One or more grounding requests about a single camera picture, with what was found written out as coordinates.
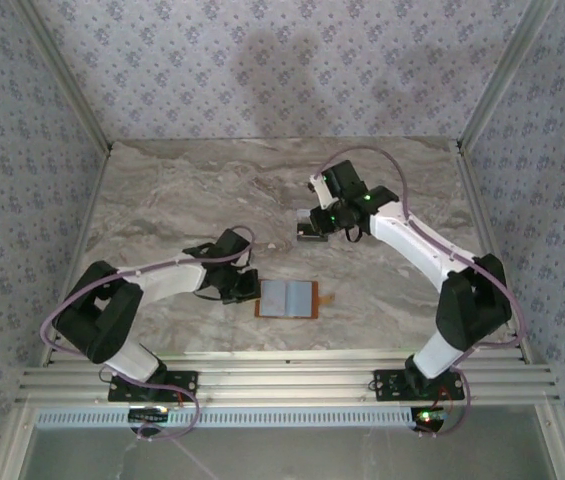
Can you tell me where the brown leather card holder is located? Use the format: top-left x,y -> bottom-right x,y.
254,279 -> 336,320

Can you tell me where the grey metal panel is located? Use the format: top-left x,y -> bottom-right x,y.
16,405 -> 561,480

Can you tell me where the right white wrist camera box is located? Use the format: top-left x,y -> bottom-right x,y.
308,172 -> 338,209

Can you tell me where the long aluminium mounting rail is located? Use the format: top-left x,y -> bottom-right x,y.
14,348 -> 561,407

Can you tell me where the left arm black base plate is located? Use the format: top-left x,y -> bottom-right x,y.
107,370 -> 200,403

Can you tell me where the aluminium side rail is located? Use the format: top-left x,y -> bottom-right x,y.
40,149 -> 112,367
454,141 -> 534,365

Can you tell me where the grey slotted cable duct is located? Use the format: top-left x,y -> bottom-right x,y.
35,410 -> 416,430

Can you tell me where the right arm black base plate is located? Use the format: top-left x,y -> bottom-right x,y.
372,368 -> 465,403

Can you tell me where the aluminium corner post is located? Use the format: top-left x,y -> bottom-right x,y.
455,0 -> 559,154
11,0 -> 114,154

